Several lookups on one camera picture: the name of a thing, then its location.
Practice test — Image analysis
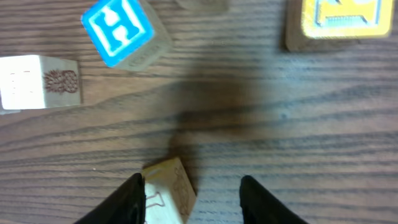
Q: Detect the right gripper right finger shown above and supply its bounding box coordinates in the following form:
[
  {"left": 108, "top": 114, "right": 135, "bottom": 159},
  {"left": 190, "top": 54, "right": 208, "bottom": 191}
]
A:
[{"left": 239, "top": 175, "right": 308, "bottom": 224}]

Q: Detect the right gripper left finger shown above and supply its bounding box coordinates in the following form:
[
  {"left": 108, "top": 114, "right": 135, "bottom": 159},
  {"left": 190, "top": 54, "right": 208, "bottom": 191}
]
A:
[{"left": 75, "top": 173, "right": 146, "bottom": 224}]

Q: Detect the white block blue P side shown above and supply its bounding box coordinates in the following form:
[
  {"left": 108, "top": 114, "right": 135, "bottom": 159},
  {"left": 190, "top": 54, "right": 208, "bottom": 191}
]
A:
[{"left": 142, "top": 157, "right": 197, "bottom": 224}]

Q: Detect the white block green side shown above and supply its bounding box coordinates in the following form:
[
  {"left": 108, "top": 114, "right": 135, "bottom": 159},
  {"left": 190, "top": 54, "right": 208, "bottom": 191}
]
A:
[{"left": 1, "top": 55, "right": 81, "bottom": 110}]

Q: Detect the blue letter H block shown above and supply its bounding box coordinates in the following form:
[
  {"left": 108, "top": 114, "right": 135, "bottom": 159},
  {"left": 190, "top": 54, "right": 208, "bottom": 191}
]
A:
[{"left": 81, "top": 0, "right": 173, "bottom": 72}]

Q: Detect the yellow block right middle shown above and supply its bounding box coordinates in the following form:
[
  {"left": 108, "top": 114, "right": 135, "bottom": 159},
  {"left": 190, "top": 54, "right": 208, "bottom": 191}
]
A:
[{"left": 285, "top": 0, "right": 396, "bottom": 52}]

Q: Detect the blue number five block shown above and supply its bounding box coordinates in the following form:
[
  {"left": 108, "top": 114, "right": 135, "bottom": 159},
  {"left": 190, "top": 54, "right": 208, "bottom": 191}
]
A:
[{"left": 175, "top": 0, "right": 229, "bottom": 12}]

